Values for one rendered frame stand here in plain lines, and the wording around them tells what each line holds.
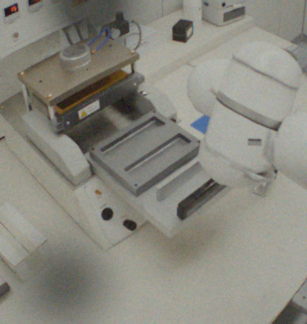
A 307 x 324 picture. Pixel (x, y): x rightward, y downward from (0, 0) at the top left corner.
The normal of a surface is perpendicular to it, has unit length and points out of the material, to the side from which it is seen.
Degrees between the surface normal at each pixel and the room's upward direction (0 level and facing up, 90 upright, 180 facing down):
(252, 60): 50
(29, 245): 2
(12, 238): 1
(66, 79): 0
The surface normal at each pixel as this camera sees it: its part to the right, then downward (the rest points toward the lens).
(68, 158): 0.41, -0.20
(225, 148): -0.52, 0.31
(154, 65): -0.04, -0.70
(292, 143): -0.70, -0.20
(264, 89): -0.24, 0.18
